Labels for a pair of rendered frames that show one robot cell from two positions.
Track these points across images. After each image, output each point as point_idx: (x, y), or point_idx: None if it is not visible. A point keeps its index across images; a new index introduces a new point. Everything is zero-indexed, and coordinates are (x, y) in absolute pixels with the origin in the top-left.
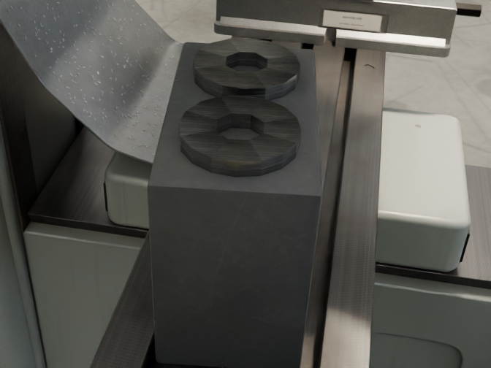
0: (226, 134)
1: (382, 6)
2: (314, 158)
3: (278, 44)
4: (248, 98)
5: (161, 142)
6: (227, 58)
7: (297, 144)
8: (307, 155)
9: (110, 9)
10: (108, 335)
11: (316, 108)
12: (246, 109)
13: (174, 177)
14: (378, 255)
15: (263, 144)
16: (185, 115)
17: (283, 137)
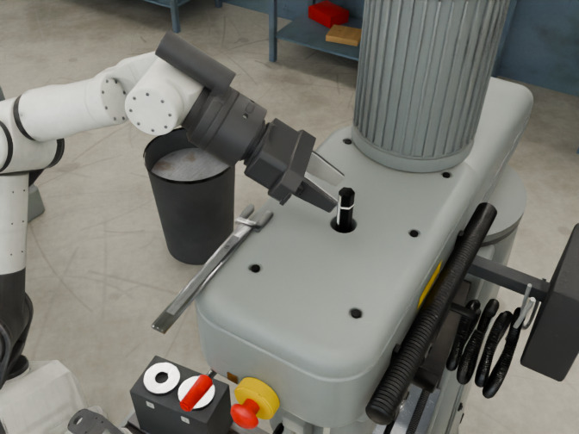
0: (166, 378)
1: None
2: (144, 395)
3: (203, 406)
4: (174, 384)
5: (171, 362)
6: None
7: (146, 388)
8: (146, 394)
9: (396, 425)
10: None
11: (168, 407)
12: (169, 381)
13: (154, 361)
14: None
15: (150, 380)
16: (174, 366)
17: (151, 386)
